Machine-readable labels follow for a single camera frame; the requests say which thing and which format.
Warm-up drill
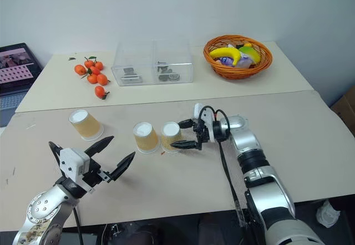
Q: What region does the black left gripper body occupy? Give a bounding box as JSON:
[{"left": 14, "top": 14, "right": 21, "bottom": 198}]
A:
[{"left": 82, "top": 158, "right": 112, "bottom": 187}]

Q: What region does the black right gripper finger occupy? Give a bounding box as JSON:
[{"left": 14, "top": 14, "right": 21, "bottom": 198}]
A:
[
  {"left": 177, "top": 118, "right": 199, "bottom": 130},
  {"left": 170, "top": 140, "right": 201, "bottom": 150}
]

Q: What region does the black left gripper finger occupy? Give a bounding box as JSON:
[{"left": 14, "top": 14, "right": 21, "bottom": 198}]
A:
[
  {"left": 108, "top": 151, "right": 136, "bottom": 182},
  {"left": 84, "top": 135, "right": 115, "bottom": 160}
]

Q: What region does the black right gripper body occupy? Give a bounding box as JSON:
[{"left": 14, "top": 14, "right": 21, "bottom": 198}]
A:
[{"left": 193, "top": 118, "right": 211, "bottom": 151}]

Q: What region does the white-bottomed tan paper cup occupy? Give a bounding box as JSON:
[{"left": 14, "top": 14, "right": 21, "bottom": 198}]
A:
[
  {"left": 133, "top": 121, "right": 160, "bottom": 154},
  {"left": 160, "top": 121, "right": 184, "bottom": 155},
  {"left": 68, "top": 109, "right": 104, "bottom": 142}
]

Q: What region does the dark small parts pile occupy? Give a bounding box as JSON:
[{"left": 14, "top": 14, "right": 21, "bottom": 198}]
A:
[
  {"left": 120, "top": 67, "right": 143, "bottom": 85},
  {"left": 155, "top": 60, "right": 180, "bottom": 83}
]

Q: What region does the orange wicker basket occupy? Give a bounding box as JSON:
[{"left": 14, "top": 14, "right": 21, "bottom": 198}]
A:
[{"left": 202, "top": 34, "right": 274, "bottom": 80}]

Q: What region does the purple and white packet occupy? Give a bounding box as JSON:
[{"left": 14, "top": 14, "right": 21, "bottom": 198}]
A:
[{"left": 216, "top": 56, "right": 237, "bottom": 68}]

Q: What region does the clear plastic storage box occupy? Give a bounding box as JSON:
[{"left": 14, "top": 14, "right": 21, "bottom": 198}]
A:
[{"left": 110, "top": 40, "right": 194, "bottom": 87}]

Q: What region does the yellow toy banana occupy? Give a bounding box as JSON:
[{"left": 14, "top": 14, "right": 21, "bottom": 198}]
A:
[{"left": 209, "top": 47, "right": 242, "bottom": 67}]

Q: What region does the purple white toy in basket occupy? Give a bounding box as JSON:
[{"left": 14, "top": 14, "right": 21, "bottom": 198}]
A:
[{"left": 236, "top": 56, "right": 255, "bottom": 69}]

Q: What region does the yellow-green toy fruit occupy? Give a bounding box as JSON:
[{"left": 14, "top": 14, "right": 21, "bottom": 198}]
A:
[{"left": 239, "top": 43, "right": 262, "bottom": 64}]

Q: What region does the open grey laptop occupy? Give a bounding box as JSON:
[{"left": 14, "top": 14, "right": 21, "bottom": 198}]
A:
[{"left": 0, "top": 43, "right": 44, "bottom": 128}]

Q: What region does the brown cardboard box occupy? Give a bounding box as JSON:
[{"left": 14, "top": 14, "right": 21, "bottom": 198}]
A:
[{"left": 329, "top": 84, "right": 355, "bottom": 138}]

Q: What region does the crumpled white plastic bag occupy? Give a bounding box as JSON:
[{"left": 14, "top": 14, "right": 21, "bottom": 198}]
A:
[{"left": 316, "top": 200, "right": 342, "bottom": 229}]

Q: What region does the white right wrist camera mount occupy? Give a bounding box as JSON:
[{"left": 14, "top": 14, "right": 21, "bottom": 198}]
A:
[{"left": 192, "top": 103, "right": 216, "bottom": 144}]

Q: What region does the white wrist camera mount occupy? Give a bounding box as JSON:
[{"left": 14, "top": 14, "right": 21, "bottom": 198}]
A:
[
  {"left": 192, "top": 103, "right": 216, "bottom": 144},
  {"left": 59, "top": 147, "right": 95, "bottom": 193}
]

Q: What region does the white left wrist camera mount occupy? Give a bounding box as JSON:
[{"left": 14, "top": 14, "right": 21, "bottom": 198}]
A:
[{"left": 59, "top": 147, "right": 95, "bottom": 193}]

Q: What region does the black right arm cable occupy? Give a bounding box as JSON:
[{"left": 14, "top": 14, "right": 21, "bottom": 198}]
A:
[{"left": 211, "top": 108, "right": 246, "bottom": 228}]

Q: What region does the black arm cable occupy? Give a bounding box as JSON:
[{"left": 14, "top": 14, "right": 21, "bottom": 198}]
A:
[
  {"left": 48, "top": 141, "right": 85, "bottom": 245},
  {"left": 211, "top": 108, "right": 246, "bottom": 228}
]

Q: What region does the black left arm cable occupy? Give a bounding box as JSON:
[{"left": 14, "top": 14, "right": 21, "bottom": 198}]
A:
[{"left": 48, "top": 141, "right": 85, "bottom": 245}]

